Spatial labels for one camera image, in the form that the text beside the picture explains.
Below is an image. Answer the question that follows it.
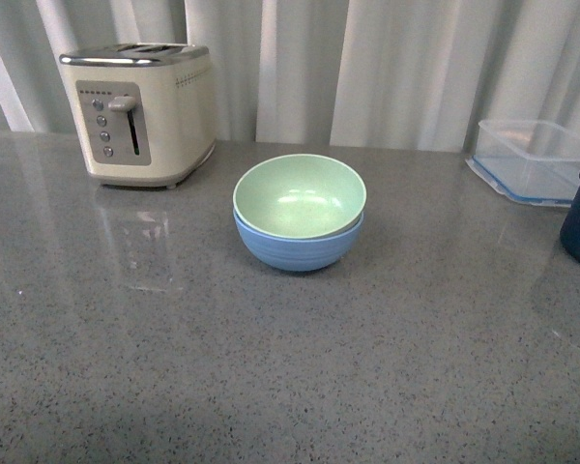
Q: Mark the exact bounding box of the light green bowl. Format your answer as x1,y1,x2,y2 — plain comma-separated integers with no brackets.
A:
233,154,367,240

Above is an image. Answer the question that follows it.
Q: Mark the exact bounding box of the light blue bowl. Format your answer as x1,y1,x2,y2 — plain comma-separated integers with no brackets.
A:
233,212,364,272

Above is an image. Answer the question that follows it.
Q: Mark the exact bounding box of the white pleated curtain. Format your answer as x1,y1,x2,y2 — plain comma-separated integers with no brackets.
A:
0,1,580,152

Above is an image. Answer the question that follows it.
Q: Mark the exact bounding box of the cream two-slot toaster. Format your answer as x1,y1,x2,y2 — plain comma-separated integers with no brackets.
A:
59,43,217,187

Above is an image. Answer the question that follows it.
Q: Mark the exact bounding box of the clear plastic food container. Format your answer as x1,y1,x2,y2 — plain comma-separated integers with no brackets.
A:
466,120,580,208

